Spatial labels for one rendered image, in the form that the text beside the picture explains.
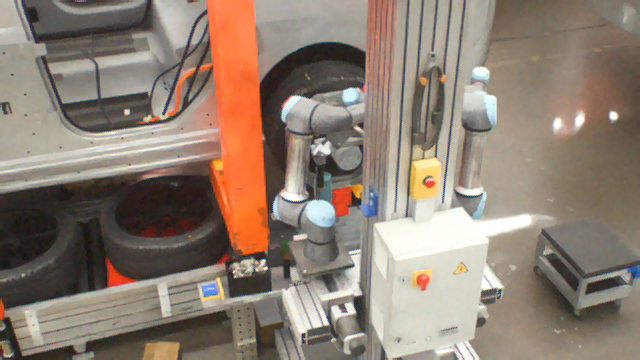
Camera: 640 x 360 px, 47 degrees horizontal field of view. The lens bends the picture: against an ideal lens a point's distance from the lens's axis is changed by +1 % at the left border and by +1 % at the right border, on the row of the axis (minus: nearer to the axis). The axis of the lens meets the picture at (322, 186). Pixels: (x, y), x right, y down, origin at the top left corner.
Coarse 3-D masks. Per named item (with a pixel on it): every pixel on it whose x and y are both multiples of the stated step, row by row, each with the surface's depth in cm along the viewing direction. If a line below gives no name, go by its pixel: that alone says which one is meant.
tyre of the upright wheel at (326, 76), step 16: (320, 64) 372; (336, 64) 373; (352, 64) 381; (288, 80) 371; (304, 80) 364; (320, 80) 359; (336, 80) 360; (352, 80) 363; (272, 96) 376; (288, 96) 364; (304, 96) 360; (272, 112) 371; (272, 128) 368; (272, 144) 371
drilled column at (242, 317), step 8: (240, 304) 343; (248, 304) 345; (232, 312) 348; (240, 312) 346; (248, 312) 348; (232, 320) 354; (240, 320) 349; (248, 320) 350; (240, 328) 352; (248, 328) 353; (232, 336) 365; (240, 336) 355; (248, 336) 356; (240, 344) 358; (248, 344) 359; (256, 344) 361; (240, 352) 361; (248, 352) 362; (256, 352) 364
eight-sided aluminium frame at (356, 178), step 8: (320, 96) 356; (328, 96) 359; (336, 96) 356; (328, 104) 357; (288, 136) 360; (288, 144) 362; (360, 168) 390; (312, 176) 382; (336, 176) 389; (344, 176) 389; (352, 176) 390; (360, 176) 387; (312, 184) 380; (336, 184) 385; (344, 184) 387; (352, 184) 388
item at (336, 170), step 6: (354, 132) 383; (312, 144) 380; (360, 150) 392; (330, 156) 406; (312, 162) 398; (330, 162) 401; (360, 162) 393; (312, 168) 392; (324, 168) 396; (330, 168) 396; (336, 168) 396; (354, 168) 394; (312, 174) 387; (336, 174) 392; (342, 174) 393
